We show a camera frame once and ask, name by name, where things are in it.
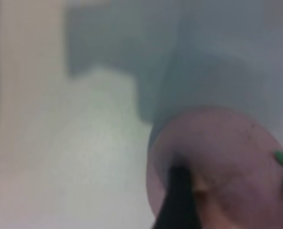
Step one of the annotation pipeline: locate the pink peach with green stem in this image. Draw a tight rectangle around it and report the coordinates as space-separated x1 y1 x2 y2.
147 106 283 229

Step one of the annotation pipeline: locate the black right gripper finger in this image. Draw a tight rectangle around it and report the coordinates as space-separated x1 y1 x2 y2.
151 167 201 229

